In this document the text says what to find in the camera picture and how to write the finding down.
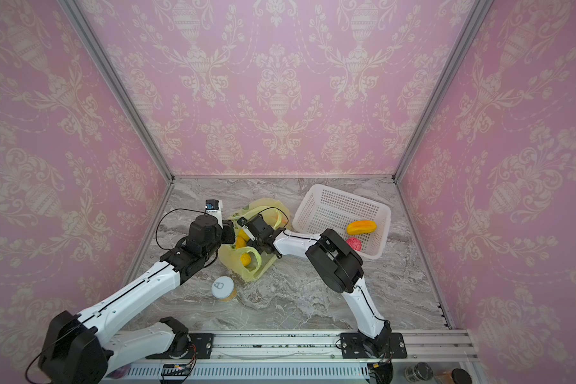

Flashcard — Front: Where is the yellow-green plastic bag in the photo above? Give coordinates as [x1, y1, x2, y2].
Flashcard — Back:
[219, 198, 291, 283]

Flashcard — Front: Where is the red lychee fruit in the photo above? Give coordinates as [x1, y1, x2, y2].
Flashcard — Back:
[347, 237, 363, 251]

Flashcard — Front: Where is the yellow banana fruit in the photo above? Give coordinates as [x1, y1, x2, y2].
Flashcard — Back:
[235, 230, 250, 249]

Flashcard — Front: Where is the yellow lemon fruit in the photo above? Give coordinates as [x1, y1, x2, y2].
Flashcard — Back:
[240, 253, 252, 267]

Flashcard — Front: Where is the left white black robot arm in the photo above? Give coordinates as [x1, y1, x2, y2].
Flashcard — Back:
[38, 214, 235, 383]

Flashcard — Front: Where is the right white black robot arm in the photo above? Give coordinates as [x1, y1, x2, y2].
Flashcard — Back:
[238, 214, 392, 359]

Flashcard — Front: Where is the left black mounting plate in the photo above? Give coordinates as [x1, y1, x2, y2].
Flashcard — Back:
[146, 333, 214, 360]

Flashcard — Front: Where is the black mounting plate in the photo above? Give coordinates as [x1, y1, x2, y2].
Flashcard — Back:
[339, 332, 408, 360]
[146, 333, 214, 360]

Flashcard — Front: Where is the small circuit board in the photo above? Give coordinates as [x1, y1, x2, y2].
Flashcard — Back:
[160, 363, 195, 382]

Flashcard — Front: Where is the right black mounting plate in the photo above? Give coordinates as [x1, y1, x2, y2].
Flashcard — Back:
[339, 332, 408, 360]

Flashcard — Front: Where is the metal can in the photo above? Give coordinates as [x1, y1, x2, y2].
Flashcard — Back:
[404, 362, 434, 383]

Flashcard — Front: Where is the black round object right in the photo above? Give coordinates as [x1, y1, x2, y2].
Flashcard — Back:
[451, 368, 473, 384]

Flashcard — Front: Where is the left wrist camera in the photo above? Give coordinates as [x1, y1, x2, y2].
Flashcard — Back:
[205, 199, 223, 227]

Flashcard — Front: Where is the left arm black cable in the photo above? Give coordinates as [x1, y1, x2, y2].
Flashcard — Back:
[25, 207, 207, 384]

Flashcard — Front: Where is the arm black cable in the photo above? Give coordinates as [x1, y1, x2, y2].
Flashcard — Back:
[25, 207, 207, 384]
[253, 205, 390, 332]

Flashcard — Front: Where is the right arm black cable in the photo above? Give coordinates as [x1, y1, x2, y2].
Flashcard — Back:
[253, 205, 390, 332]

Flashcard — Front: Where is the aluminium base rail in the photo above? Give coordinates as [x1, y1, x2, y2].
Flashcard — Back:
[102, 330, 487, 383]

